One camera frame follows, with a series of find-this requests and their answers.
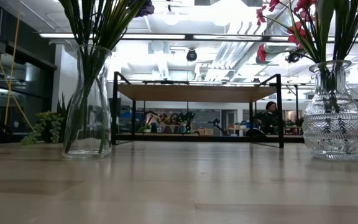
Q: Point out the orange artificial tulip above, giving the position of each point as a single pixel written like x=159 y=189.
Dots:
x=68 y=15

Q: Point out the cardboard box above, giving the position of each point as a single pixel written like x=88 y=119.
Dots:
x=205 y=132

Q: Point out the black framed window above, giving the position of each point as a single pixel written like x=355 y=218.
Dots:
x=26 y=77

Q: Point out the round black ceiling device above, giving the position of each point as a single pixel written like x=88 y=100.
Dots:
x=191 y=55

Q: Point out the wooden shelf black frame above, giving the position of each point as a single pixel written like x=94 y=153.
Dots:
x=197 y=93

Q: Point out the dark red artificial rose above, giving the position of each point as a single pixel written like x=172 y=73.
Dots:
x=325 y=18

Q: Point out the smooth clear glass vase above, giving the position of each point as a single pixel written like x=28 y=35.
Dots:
x=73 y=124

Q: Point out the blue artificial flower bunch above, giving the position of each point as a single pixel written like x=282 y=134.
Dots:
x=89 y=18

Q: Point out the artificial green succulent plant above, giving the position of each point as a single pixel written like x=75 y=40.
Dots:
x=50 y=119

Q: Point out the person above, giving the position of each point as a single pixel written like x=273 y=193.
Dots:
x=269 y=118

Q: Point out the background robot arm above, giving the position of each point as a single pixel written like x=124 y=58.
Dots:
x=151 y=116
x=186 y=119

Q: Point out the red artificial flower bunch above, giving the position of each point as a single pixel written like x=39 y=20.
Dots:
x=295 y=35

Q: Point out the cut-glass patterned vase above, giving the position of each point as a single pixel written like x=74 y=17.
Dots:
x=334 y=137

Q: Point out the black ceiling spotlight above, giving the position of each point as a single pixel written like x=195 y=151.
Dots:
x=292 y=57

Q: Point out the silver ventilation duct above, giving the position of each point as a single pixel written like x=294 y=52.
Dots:
x=275 y=29

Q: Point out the purple artificial flower bunch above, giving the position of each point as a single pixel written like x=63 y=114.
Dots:
x=146 y=9

